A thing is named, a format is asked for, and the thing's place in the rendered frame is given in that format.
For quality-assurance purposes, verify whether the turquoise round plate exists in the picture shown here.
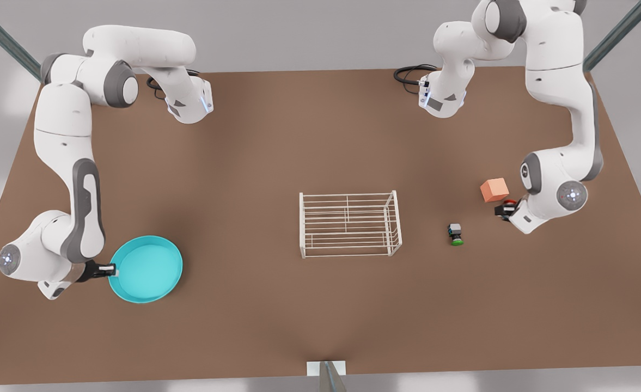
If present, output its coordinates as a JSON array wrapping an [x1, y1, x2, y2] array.
[[108, 235, 184, 304]]

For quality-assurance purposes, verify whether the orange cube block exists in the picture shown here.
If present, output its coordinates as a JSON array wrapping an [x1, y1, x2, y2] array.
[[480, 178, 510, 203]]

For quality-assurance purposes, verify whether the white wire shelf rack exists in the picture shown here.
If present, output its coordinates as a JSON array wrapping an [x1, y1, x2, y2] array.
[[299, 190, 403, 259]]

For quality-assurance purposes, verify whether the black cable loop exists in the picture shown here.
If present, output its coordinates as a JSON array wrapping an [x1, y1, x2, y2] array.
[[146, 69, 201, 101], [394, 64, 439, 94]]

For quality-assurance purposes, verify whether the silver frame post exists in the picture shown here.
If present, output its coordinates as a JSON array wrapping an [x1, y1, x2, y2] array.
[[0, 3, 42, 81], [306, 360, 347, 392], [583, 0, 641, 72]]

